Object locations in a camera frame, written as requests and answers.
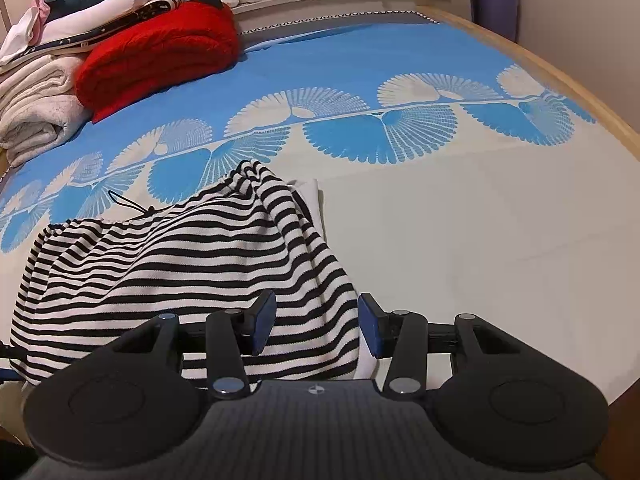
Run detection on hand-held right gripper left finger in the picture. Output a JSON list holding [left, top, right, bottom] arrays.
[[107, 290, 278, 402]]

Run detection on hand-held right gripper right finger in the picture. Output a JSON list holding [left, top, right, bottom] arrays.
[[357, 291, 527, 402]]

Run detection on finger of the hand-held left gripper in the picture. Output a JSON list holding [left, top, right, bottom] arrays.
[[0, 341, 27, 386]]

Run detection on striped hoodie with white vest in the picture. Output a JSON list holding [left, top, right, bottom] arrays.
[[9, 159, 382, 392]]

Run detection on blue and white bed sheet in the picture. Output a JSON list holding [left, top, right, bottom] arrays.
[[0, 7, 640, 411]]

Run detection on cream folded quilt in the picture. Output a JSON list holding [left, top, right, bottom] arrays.
[[0, 54, 94, 168]]

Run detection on red folded blanket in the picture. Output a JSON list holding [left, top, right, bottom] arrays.
[[74, 1, 246, 124]]

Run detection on white windowsill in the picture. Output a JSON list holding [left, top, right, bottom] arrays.
[[231, 0, 452, 17]]

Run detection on white folded sheets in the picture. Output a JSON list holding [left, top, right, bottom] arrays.
[[0, 0, 182, 67]]

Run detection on pink cloth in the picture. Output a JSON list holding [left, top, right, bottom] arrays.
[[27, 0, 52, 44]]

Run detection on wooden bed frame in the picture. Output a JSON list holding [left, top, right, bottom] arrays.
[[415, 5, 640, 153]]

